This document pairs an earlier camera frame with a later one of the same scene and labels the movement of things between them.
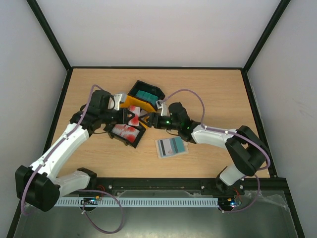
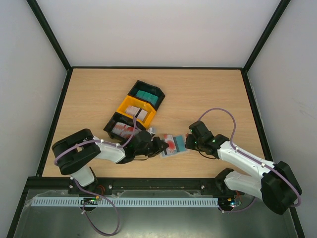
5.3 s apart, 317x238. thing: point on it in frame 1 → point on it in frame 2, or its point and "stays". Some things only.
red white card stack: (127, 133) stays
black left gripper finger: (127, 111) → (163, 145)
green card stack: (148, 96) stays
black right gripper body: (152, 120) → (193, 141)
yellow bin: (128, 100) stays
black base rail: (273, 188) stays
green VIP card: (179, 144) stays
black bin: (148, 92) stays
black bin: (131, 135) stays
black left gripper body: (107, 119) → (151, 150)
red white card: (134, 120) → (171, 148)
